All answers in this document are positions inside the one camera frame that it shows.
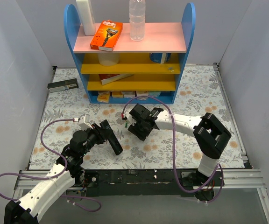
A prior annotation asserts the orange razor box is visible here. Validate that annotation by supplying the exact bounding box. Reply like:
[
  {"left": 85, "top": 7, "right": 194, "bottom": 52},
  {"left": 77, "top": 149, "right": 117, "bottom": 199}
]
[{"left": 90, "top": 20, "right": 123, "bottom": 52}]

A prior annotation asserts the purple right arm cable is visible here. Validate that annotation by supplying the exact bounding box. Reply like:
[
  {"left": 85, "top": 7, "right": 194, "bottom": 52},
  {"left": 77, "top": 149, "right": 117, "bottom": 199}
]
[{"left": 122, "top": 95, "right": 225, "bottom": 205}]

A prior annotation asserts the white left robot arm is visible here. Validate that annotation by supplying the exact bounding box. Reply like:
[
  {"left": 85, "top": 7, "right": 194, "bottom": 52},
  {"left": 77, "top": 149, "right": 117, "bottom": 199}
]
[{"left": 4, "top": 124, "right": 114, "bottom": 224}]

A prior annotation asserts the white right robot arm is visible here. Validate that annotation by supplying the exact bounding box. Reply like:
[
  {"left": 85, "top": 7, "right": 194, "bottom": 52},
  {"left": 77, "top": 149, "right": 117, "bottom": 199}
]
[{"left": 122, "top": 104, "right": 232, "bottom": 186}]

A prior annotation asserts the black tv remote control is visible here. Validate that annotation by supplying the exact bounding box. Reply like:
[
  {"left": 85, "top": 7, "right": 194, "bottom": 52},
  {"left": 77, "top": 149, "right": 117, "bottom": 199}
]
[{"left": 100, "top": 120, "right": 123, "bottom": 155}]

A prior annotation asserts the white orange small box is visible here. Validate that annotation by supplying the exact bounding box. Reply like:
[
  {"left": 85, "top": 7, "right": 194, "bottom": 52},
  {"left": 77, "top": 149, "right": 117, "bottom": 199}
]
[{"left": 136, "top": 91, "right": 149, "bottom": 97}]

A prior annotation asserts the blue shelf unit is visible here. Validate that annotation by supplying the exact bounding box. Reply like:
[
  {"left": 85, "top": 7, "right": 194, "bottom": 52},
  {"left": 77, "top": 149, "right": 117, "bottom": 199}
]
[{"left": 64, "top": 2, "right": 196, "bottom": 104}]

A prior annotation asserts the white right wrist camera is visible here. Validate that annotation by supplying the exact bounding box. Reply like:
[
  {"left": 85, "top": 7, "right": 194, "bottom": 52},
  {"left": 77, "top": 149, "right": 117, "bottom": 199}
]
[{"left": 121, "top": 111, "right": 136, "bottom": 125}]

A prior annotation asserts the clear plastic water bottle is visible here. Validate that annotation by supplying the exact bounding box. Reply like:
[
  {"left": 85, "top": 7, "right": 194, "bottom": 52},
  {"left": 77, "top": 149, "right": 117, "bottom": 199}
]
[{"left": 129, "top": 0, "right": 146, "bottom": 42}]

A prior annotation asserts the floral table mat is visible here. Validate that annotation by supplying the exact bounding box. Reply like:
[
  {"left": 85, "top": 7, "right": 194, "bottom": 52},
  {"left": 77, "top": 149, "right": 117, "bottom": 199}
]
[{"left": 29, "top": 66, "right": 244, "bottom": 176}]

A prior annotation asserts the red white flat box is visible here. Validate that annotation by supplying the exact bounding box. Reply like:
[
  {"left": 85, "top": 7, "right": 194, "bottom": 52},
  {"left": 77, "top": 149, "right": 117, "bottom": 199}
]
[{"left": 99, "top": 73, "right": 133, "bottom": 85}]

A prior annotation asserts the blue white can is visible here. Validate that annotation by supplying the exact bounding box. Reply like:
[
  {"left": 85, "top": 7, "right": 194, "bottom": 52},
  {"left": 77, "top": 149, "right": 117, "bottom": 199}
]
[{"left": 149, "top": 53, "right": 171, "bottom": 64}]

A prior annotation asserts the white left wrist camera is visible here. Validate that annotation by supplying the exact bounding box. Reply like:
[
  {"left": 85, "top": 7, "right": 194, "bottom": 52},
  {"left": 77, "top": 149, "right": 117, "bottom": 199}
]
[{"left": 73, "top": 114, "right": 92, "bottom": 130}]

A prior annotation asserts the white tall bottle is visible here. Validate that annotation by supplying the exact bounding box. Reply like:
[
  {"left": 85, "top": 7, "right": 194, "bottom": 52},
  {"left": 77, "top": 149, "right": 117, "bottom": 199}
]
[{"left": 76, "top": 0, "right": 96, "bottom": 36}]

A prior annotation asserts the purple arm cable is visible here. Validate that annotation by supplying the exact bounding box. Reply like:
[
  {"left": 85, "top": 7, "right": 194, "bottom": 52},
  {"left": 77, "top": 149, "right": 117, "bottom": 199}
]
[
  {"left": 0, "top": 118, "right": 102, "bottom": 212},
  {"left": 122, "top": 95, "right": 225, "bottom": 205}
]

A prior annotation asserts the black rectangular box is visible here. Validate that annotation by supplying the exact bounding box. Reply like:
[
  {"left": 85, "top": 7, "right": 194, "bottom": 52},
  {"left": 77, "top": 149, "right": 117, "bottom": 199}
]
[{"left": 47, "top": 78, "right": 78, "bottom": 93}]

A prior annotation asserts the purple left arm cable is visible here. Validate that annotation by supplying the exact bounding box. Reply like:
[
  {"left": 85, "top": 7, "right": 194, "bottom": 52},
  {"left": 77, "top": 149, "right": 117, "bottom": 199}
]
[{"left": 0, "top": 118, "right": 102, "bottom": 212}]

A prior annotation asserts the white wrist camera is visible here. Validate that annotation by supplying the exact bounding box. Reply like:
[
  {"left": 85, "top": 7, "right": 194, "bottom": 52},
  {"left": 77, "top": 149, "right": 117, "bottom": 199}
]
[
  {"left": 73, "top": 114, "right": 92, "bottom": 130},
  {"left": 121, "top": 111, "right": 136, "bottom": 125}
]

